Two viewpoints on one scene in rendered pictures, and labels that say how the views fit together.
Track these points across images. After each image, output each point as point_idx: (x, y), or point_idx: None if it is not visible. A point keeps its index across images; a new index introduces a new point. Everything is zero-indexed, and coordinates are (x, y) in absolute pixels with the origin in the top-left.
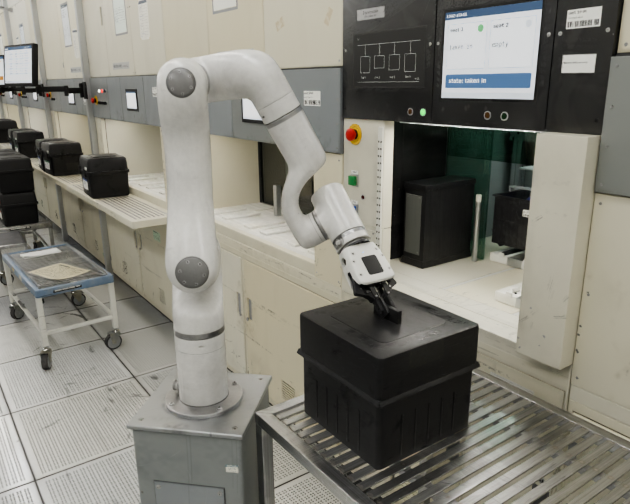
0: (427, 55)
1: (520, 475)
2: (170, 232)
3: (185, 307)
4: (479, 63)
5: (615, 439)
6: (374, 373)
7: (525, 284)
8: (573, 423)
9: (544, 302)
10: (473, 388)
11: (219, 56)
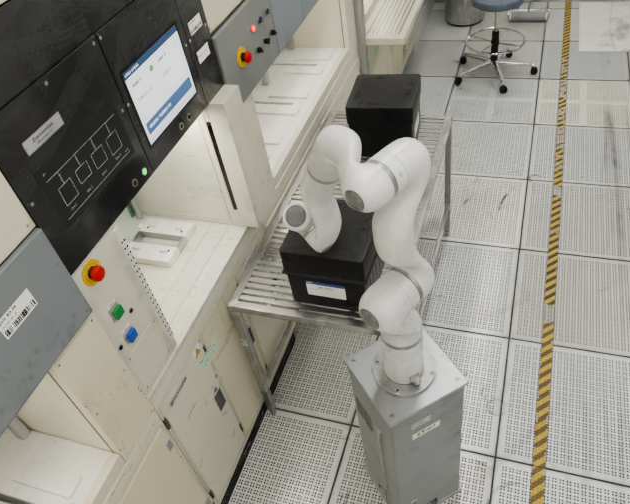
0: (125, 122)
1: None
2: (426, 262)
3: (414, 315)
4: (162, 95)
5: (285, 205)
6: None
7: (249, 189)
8: (281, 219)
9: (256, 186)
10: (274, 262)
11: (357, 143)
